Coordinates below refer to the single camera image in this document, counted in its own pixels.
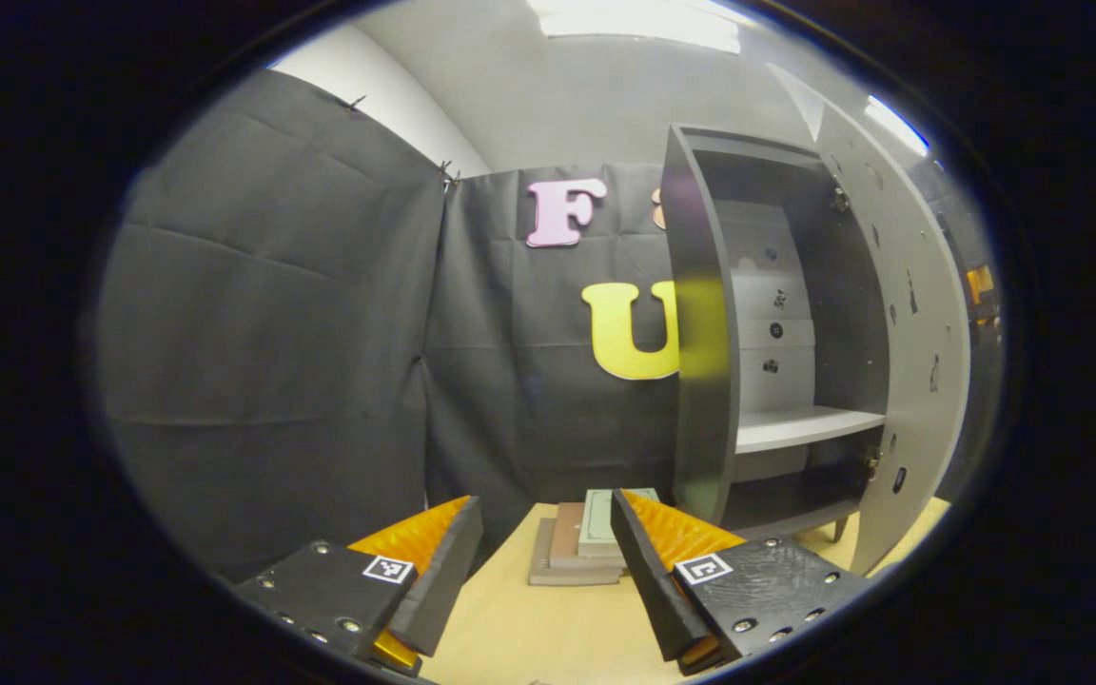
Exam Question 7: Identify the grey book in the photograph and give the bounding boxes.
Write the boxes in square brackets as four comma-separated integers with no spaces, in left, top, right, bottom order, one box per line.
[527,519,625,587]

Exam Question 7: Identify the light grey cabinet door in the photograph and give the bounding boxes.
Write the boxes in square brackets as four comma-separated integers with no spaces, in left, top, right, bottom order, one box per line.
[767,62,974,577]

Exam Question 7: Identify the ceiling light panel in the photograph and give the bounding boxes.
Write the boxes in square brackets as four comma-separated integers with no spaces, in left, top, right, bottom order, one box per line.
[527,0,744,54]
[867,95,930,159]

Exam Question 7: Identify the green book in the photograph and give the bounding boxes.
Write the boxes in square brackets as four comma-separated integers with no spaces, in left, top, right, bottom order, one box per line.
[577,488,660,559]

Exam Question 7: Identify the dark grey cabinet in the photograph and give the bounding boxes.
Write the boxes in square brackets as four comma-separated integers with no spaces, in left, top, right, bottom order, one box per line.
[659,124,891,545]

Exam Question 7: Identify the black backdrop cloth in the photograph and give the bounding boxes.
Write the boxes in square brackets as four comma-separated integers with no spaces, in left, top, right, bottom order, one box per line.
[91,67,1004,581]

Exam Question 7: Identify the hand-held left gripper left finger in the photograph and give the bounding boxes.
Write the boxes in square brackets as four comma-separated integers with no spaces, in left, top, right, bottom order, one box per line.
[232,495,486,678]

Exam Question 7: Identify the grey cabinet shelf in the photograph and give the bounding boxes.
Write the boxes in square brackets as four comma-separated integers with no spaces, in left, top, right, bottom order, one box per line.
[734,406,887,455]

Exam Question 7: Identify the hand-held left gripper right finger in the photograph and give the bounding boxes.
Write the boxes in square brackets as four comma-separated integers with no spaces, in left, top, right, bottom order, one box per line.
[609,488,870,677]

